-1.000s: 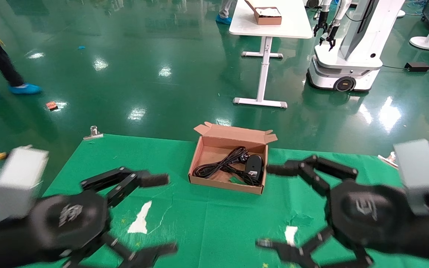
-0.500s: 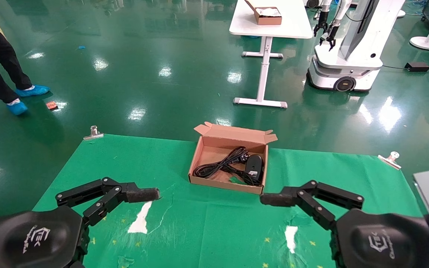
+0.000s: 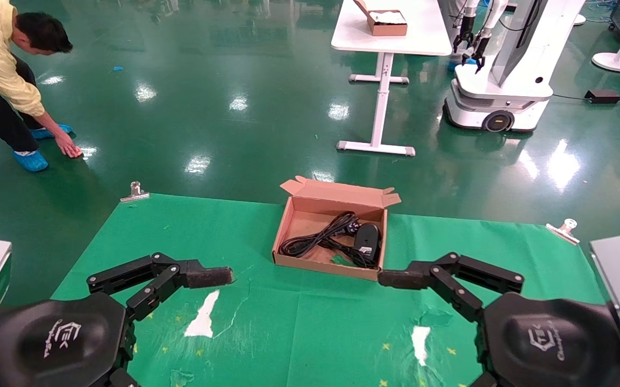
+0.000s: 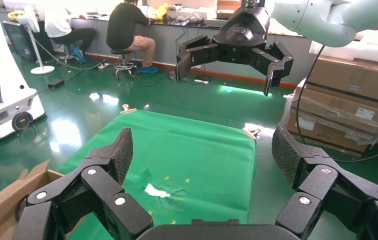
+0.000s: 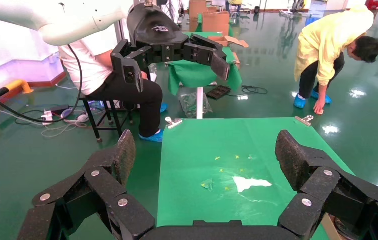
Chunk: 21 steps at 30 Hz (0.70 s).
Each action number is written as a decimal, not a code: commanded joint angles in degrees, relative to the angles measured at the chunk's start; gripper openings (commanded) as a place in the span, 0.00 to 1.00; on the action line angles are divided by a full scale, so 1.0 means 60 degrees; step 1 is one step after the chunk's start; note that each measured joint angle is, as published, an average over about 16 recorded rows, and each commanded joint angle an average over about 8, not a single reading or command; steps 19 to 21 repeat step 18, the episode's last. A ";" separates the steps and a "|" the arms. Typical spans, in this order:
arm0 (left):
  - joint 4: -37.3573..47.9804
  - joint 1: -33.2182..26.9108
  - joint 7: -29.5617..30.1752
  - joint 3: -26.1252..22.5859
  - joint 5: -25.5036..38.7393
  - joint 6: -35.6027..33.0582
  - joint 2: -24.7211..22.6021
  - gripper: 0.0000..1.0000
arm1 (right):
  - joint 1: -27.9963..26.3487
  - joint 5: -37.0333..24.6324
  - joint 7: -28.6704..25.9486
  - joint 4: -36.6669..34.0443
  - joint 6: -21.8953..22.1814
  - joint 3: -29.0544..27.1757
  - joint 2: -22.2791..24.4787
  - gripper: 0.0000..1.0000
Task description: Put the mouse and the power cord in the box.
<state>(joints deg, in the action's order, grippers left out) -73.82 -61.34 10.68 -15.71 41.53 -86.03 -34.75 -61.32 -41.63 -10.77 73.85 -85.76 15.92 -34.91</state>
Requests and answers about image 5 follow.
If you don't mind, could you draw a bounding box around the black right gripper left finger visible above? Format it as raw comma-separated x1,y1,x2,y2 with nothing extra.
17,129,157,240

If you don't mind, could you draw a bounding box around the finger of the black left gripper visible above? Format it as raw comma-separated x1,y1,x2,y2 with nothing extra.
183,33,231,82
110,39,153,94

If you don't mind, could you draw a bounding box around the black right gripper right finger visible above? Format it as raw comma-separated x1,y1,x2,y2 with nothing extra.
275,129,378,240

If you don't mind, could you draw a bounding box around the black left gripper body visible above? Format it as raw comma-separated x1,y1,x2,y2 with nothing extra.
126,3,190,64

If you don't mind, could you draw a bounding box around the small open cardboard box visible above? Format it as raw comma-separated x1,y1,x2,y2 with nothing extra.
208,34,250,49

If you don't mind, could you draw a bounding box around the tall cardboard box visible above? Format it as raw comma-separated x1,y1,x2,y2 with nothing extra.
188,0,208,33
202,11,231,37

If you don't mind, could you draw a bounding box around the large open cardboard box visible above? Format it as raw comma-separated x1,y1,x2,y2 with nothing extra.
319,213,346,240

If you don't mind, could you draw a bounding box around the table with green cloth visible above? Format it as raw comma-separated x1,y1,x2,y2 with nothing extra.
168,31,243,120

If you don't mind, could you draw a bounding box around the seated person white shirt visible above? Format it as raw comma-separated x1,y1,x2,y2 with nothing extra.
58,13,173,143

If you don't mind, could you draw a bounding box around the black plastic tray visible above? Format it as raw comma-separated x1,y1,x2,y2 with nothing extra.
205,85,232,101

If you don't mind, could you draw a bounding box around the clear plastic bag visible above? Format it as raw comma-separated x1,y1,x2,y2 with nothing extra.
179,92,214,119

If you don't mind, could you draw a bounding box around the black metal stool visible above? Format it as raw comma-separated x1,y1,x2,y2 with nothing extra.
79,96,134,143

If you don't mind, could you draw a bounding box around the silver binder clip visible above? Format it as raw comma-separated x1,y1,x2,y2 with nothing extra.
294,114,315,127
164,116,184,130

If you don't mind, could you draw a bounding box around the black power adapter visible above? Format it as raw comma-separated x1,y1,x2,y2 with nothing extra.
50,104,71,116

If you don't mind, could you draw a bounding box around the white power strip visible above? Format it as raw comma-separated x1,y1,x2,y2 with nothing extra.
40,110,55,126

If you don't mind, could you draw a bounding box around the green table cloth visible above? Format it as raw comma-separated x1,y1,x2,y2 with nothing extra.
156,117,356,240

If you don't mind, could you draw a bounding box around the person in yellow coat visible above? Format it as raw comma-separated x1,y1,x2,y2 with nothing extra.
293,4,378,116

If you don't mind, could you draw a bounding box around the yellow black pipe guard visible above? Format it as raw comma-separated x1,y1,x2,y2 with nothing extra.
0,79,34,112

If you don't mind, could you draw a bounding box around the black cable coil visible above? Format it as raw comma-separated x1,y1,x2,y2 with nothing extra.
227,85,269,98

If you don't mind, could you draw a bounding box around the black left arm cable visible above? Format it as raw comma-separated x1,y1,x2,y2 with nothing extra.
0,44,84,124

